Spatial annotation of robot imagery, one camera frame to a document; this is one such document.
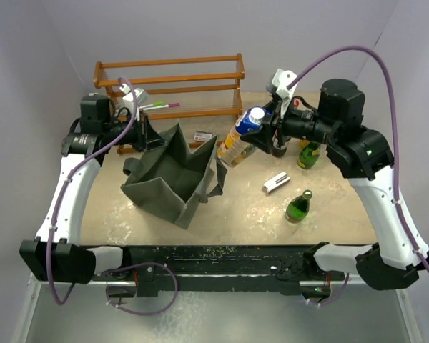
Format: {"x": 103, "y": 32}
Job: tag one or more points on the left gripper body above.
{"x": 136, "y": 136}

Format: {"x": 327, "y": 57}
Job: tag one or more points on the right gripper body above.
{"x": 286, "y": 126}

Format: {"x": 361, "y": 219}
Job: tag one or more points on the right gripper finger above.
{"x": 261, "y": 139}
{"x": 269, "y": 109}

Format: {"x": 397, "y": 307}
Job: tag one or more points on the green canvas bag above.
{"x": 170, "y": 182}

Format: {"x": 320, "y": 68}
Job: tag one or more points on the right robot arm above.
{"x": 364, "y": 158}

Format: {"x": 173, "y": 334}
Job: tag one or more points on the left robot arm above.
{"x": 55, "y": 252}

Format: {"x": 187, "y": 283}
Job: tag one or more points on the orange soda plastic bottle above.
{"x": 304, "y": 143}

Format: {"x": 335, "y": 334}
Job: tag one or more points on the green glass bottle rear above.
{"x": 309, "y": 155}

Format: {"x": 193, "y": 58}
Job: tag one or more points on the green glass bottle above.
{"x": 309, "y": 155}
{"x": 299, "y": 207}

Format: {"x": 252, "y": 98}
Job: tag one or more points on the magenta capped marker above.
{"x": 165, "y": 106}

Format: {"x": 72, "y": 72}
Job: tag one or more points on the white stapler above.
{"x": 275, "y": 182}

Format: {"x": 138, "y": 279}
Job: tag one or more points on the red white small box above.
{"x": 202, "y": 136}

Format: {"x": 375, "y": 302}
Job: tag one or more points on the wooden shelf rack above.
{"x": 207, "y": 88}

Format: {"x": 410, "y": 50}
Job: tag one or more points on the green glass bottle front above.
{"x": 299, "y": 207}

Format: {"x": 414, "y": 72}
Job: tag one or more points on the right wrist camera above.
{"x": 278, "y": 83}

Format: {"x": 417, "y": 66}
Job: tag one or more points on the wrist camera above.
{"x": 133, "y": 98}
{"x": 278, "y": 83}

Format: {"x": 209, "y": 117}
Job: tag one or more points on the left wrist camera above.
{"x": 133, "y": 98}

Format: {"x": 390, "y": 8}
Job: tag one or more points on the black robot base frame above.
{"x": 218, "y": 268}

